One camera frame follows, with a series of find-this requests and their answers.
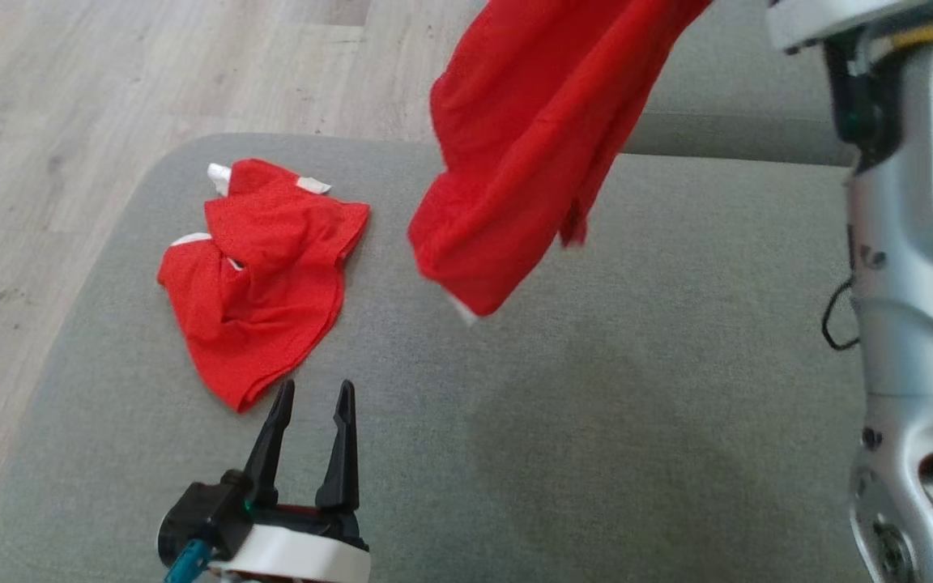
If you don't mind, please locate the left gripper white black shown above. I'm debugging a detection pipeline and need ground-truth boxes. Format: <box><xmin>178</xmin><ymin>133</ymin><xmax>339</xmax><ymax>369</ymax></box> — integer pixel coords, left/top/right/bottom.
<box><xmin>219</xmin><ymin>379</ymin><xmax>372</xmax><ymax>583</ymax></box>

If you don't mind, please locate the red garment striped white trim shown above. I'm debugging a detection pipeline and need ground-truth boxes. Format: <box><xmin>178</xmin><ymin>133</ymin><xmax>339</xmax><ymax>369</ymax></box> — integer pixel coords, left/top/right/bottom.
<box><xmin>157</xmin><ymin>159</ymin><xmax>371</xmax><ymax>414</ymax></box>

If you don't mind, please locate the red garment plain white band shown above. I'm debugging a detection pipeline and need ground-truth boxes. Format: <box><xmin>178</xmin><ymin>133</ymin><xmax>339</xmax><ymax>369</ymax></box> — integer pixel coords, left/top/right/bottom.
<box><xmin>407</xmin><ymin>0</ymin><xmax>714</xmax><ymax>326</ymax></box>

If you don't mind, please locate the grey sofa seat cushion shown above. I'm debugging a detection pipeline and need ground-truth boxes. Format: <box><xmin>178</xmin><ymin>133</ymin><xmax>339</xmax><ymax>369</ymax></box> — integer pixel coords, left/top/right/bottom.
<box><xmin>0</xmin><ymin>134</ymin><xmax>872</xmax><ymax>583</ymax></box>

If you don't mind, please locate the grey sofa back cushion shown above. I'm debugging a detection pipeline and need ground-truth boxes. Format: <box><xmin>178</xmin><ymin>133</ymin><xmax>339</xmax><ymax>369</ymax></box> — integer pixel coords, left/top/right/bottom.
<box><xmin>620</xmin><ymin>0</ymin><xmax>858</xmax><ymax>168</ymax></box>

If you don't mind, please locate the left black cable teal plug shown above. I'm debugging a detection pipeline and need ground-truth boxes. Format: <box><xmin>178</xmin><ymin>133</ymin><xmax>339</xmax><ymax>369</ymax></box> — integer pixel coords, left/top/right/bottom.
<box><xmin>163</xmin><ymin>538</ymin><xmax>213</xmax><ymax>583</ymax></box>

